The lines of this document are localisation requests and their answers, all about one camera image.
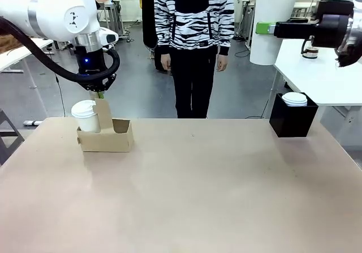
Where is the brown cardboard cup carrier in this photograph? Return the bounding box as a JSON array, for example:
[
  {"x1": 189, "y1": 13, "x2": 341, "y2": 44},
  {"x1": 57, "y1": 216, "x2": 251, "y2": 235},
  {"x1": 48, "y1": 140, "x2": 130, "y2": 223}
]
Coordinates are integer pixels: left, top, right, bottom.
[{"x1": 76, "y1": 97, "x2": 135, "y2": 153}]

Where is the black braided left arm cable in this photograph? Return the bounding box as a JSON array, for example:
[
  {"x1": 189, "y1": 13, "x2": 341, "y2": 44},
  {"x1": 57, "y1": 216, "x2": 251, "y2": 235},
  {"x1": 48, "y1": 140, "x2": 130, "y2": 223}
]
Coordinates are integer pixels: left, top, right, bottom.
[{"x1": 0, "y1": 16, "x2": 121, "y2": 85}]

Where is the person left hand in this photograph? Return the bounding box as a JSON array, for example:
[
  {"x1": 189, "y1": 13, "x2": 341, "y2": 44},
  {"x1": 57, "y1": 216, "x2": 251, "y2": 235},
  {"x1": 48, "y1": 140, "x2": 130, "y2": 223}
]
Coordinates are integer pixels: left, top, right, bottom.
[{"x1": 216, "y1": 54, "x2": 229, "y2": 73}]

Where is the black hanging garment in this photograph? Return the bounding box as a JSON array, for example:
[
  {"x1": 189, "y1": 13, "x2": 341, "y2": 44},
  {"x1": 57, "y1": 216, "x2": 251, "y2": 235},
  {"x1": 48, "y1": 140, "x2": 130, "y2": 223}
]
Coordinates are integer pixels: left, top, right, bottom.
[{"x1": 140, "y1": 0, "x2": 160, "y2": 49}]

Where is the person right forearm zebra sleeve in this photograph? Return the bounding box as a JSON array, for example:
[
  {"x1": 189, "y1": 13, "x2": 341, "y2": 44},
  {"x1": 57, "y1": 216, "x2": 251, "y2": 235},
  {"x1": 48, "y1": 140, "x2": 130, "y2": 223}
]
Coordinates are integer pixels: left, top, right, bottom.
[{"x1": 156, "y1": 18, "x2": 172, "y2": 55}]

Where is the white side table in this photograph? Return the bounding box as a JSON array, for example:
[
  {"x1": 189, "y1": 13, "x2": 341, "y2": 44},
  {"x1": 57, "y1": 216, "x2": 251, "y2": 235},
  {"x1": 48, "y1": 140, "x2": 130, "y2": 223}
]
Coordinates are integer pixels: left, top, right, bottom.
[{"x1": 270, "y1": 45, "x2": 362, "y2": 123}]

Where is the white paper cup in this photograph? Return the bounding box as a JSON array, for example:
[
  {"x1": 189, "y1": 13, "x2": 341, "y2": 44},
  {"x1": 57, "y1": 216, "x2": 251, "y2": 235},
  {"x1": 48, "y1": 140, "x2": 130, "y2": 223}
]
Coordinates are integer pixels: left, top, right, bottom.
[
  {"x1": 75, "y1": 116, "x2": 102, "y2": 134},
  {"x1": 248, "y1": 0, "x2": 300, "y2": 66}
]

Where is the person left forearm zebra sleeve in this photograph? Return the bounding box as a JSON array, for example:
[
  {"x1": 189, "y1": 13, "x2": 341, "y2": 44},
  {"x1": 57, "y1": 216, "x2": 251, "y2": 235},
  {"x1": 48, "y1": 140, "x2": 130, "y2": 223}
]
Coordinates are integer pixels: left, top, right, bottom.
[{"x1": 217, "y1": 18, "x2": 235, "y2": 57}]

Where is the person in zebra hoodie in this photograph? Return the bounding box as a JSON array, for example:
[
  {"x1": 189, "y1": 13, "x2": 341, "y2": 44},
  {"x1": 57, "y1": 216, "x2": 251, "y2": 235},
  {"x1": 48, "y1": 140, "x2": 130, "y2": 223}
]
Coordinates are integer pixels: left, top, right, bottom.
[{"x1": 154, "y1": 0, "x2": 235, "y2": 119}]

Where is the black right arm cable wrap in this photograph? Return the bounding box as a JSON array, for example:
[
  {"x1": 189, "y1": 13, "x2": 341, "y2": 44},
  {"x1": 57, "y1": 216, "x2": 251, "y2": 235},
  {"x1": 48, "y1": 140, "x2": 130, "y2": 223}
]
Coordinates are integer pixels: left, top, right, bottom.
[{"x1": 335, "y1": 45, "x2": 362, "y2": 68}]

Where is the person right hand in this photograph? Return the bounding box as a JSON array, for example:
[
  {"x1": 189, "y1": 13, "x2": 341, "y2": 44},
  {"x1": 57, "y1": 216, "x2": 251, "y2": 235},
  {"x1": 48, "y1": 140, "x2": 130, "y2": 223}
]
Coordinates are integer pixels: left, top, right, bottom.
[{"x1": 160, "y1": 53, "x2": 173, "y2": 73}]

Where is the black square box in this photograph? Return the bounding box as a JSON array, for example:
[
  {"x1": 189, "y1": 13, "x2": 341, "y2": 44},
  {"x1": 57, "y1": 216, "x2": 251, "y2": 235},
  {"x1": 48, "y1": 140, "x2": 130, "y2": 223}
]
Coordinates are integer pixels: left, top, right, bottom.
[{"x1": 269, "y1": 92, "x2": 320, "y2": 139}]

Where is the brown fur bundle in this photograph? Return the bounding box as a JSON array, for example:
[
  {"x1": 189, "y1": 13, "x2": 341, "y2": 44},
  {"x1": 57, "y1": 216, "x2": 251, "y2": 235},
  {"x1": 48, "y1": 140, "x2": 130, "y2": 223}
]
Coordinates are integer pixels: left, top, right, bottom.
[{"x1": 0, "y1": 33, "x2": 24, "y2": 54}]

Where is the white table with brown fur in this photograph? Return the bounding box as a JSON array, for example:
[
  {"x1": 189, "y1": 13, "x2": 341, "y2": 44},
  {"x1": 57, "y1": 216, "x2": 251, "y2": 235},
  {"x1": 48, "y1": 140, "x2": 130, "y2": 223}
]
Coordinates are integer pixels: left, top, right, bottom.
[{"x1": 0, "y1": 37, "x2": 54, "y2": 73}]

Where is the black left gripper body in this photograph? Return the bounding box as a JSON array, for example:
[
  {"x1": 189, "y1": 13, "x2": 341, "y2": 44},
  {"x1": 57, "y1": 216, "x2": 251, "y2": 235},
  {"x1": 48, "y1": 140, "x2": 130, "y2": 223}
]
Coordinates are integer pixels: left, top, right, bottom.
[{"x1": 74, "y1": 45, "x2": 107, "y2": 78}]

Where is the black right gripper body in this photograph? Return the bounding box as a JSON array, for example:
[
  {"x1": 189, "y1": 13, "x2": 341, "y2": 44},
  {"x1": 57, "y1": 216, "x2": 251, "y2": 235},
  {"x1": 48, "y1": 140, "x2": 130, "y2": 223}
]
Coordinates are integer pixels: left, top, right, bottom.
[{"x1": 310, "y1": 0, "x2": 355, "y2": 50}]

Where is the black folding frame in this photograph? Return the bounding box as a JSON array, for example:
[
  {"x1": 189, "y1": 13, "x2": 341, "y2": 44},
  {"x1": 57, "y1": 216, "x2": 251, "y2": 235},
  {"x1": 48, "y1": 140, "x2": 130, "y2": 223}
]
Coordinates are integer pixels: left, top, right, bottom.
[{"x1": 0, "y1": 108, "x2": 25, "y2": 166}]

